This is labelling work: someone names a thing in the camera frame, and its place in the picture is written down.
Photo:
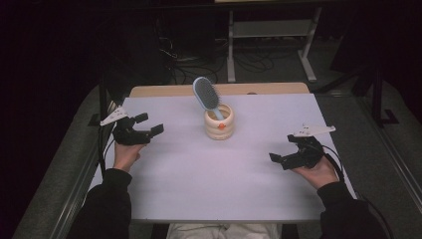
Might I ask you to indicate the white metal stand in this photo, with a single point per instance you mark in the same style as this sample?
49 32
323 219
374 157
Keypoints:
272 29

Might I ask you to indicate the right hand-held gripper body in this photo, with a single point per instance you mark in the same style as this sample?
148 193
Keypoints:
308 149

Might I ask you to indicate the person's right hand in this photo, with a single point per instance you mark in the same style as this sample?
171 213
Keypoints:
318 174

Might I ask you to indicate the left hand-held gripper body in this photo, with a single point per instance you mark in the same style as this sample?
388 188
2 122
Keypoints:
127 132

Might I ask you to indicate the light blue hairbrush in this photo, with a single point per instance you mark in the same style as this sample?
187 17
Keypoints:
206 93

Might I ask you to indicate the white table mat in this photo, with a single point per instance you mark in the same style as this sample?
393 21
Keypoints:
215 176

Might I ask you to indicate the person's left hand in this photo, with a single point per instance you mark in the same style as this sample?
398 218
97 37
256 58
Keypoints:
126 156

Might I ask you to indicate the black floor stand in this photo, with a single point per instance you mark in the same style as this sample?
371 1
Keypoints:
378 96

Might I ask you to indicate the person's legs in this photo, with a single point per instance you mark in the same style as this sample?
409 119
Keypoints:
225 231

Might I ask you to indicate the cream duck-shaped cup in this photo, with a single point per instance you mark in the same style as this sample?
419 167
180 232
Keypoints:
219 131

